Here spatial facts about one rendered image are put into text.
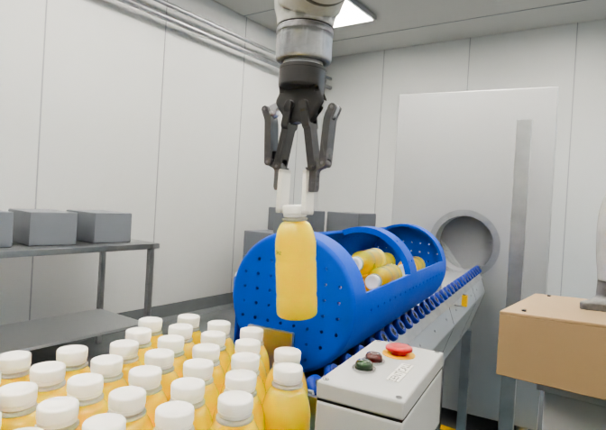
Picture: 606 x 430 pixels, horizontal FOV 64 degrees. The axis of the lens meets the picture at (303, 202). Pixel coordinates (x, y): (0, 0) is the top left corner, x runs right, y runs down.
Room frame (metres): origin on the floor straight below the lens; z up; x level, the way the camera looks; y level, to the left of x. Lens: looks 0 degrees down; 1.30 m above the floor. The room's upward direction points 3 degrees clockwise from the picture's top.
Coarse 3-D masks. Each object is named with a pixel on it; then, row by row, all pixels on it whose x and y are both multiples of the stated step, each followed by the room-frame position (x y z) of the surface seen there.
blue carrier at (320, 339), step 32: (256, 256) 1.01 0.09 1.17; (320, 256) 0.94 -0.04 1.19; (256, 288) 1.01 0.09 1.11; (320, 288) 0.94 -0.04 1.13; (352, 288) 0.91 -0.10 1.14; (384, 288) 1.07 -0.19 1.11; (416, 288) 1.32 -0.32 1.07; (256, 320) 1.00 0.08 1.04; (288, 320) 0.97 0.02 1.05; (320, 320) 0.94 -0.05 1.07; (352, 320) 0.91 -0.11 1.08; (384, 320) 1.12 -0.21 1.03; (320, 352) 0.93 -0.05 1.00
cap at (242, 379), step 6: (228, 372) 0.60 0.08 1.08; (234, 372) 0.60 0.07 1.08; (240, 372) 0.60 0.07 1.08; (246, 372) 0.60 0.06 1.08; (252, 372) 0.60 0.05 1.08; (228, 378) 0.58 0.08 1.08; (234, 378) 0.58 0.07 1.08; (240, 378) 0.58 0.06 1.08; (246, 378) 0.58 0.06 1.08; (252, 378) 0.59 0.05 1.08; (228, 384) 0.58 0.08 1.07; (234, 384) 0.58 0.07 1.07; (240, 384) 0.58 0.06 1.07; (246, 384) 0.58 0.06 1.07; (252, 384) 0.58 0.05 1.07; (228, 390) 0.58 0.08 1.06; (246, 390) 0.58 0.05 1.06; (252, 390) 0.59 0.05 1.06
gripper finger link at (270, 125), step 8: (264, 112) 0.78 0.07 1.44; (264, 120) 0.78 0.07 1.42; (272, 120) 0.78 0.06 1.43; (264, 128) 0.78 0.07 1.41; (272, 128) 0.78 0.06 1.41; (264, 136) 0.78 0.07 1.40; (272, 136) 0.78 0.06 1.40; (264, 144) 0.78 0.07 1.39; (272, 144) 0.78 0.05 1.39; (264, 152) 0.78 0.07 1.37; (272, 152) 0.80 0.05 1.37; (264, 160) 0.78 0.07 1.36
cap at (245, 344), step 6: (240, 342) 0.73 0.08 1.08; (246, 342) 0.73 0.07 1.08; (252, 342) 0.73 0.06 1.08; (258, 342) 0.73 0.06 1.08; (234, 348) 0.73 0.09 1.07; (240, 348) 0.71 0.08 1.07; (246, 348) 0.71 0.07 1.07; (252, 348) 0.71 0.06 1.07; (258, 348) 0.72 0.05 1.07; (258, 354) 0.72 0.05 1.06
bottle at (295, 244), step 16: (288, 224) 0.75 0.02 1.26; (304, 224) 0.75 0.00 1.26; (288, 240) 0.74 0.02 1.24; (304, 240) 0.74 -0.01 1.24; (288, 256) 0.74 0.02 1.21; (304, 256) 0.74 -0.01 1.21; (288, 272) 0.74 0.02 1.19; (304, 272) 0.74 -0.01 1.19; (288, 288) 0.74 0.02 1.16; (304, 288) 0.74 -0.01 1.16; (288, 304) 0.75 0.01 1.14; (304, 304) 0.75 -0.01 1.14
